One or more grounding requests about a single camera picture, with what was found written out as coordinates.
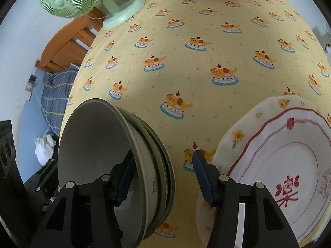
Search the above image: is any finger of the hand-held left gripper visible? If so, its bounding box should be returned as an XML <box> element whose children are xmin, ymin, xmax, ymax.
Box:
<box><xmin>23</xmin><ymin>159</ymin><xmax>60</xmax><ymax>212</ymax></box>

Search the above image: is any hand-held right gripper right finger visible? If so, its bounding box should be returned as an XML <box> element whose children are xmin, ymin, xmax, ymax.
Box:
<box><xmin>192</xmin><ymin>150</ymin><xmax>298</xmax><ymax>248</ymax></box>

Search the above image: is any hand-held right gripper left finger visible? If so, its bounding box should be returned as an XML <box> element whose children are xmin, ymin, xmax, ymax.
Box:
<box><xmin>29</xmin><ymin>149</ymin><xmax>136</xmax><ymax>248</ymax></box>

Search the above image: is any beige floral ceramic bowl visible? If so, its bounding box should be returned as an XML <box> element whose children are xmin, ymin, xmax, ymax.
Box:
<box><xmin>121</xmin><ymin>108</ymin><xmax>168</xmax><ymax>238</ymax></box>
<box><xmin>57</xmin><ymin>99</ymin><xmax>159</xmax><ymax>248</ymax></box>
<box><xmin>140</xmin><ymin>119</ymin><xmax>177</xmax><ymax>235</ymax></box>

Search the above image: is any cream yellow-flower plate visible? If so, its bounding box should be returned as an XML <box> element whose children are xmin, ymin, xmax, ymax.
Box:
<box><xmin>196</xmin><ymin>95</ymin><xmax>327</xmax><ymax>247</ymax></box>

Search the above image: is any white red-rimmed plate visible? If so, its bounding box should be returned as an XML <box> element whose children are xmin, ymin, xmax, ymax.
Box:
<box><xmin>227</xmin><ymin>107</ymin><xmax>331</xmax><ymax>243</ymax></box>

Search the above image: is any white crumpled cloth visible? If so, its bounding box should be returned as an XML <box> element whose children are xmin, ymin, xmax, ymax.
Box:
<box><xmin>35</xmin><ymin>130</ymin><xmax>57</xmax><ymax>166</ymax></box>

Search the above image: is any grey plaid pillow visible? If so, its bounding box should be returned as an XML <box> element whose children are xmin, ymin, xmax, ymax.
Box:
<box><xmin>41</xmin><ymin>68</ymin><xmax>78</xmax><ymax>137</ymax></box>

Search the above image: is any wooden chair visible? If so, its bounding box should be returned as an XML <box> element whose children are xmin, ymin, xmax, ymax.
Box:
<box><xmin>35</xmin><ymin>8</ymin><xmax>106</xmax><ymax>72</ymax></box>

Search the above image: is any yellow printed tablecloth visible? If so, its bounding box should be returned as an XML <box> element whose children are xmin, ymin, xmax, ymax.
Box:
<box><xmin>59</xmin><ymin>0</ymin><xmax>331</xmax><ymax>248</ymax></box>

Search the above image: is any green desk fan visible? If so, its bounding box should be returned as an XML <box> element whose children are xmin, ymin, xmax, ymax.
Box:
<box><xmin>39</xmin><ymin>0</ymin><xmax>145</xmax><ymax>31</ymax></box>

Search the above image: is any white charging cable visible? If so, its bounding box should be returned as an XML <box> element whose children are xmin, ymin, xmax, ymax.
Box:
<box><xmin>31</xmin><ymin>89</ymin><xmax>61</xmax><ymax>137</ymax></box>

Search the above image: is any wall socket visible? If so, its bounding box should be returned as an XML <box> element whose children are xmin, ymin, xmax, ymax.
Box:
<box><xmin>25</xmin><ymin>74</ymin><xmax>38</xmax><ymax>91</ymax></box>

